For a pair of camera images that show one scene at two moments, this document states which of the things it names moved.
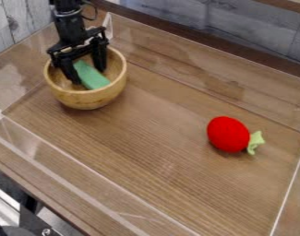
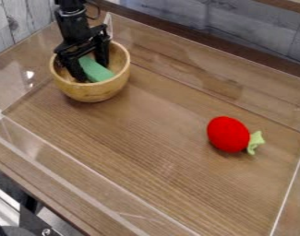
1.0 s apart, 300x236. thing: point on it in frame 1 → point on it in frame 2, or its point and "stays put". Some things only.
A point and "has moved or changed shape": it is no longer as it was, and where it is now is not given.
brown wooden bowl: x=75 y=95 has moved or changed shape
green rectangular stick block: x=93 y=79 has moved or changed shape
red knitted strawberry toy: x=230 y=135 stays put
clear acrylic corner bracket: x=109 y=26 stays put
